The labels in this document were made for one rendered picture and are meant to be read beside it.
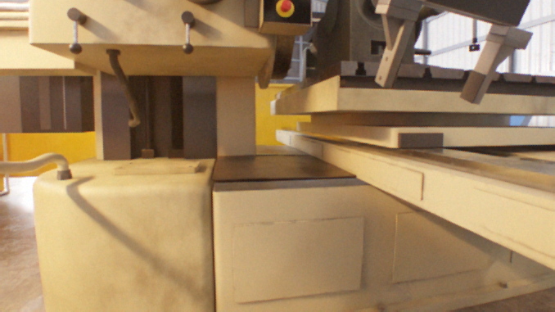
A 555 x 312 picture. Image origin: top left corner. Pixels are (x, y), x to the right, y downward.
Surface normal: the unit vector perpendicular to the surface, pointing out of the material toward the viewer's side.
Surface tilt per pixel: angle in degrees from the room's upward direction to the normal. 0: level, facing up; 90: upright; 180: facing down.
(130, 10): 90
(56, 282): 90
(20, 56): 90
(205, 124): 90
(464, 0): 113
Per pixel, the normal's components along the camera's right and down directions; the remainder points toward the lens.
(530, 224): -0.98, 0.01
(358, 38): 0.18, 0.07
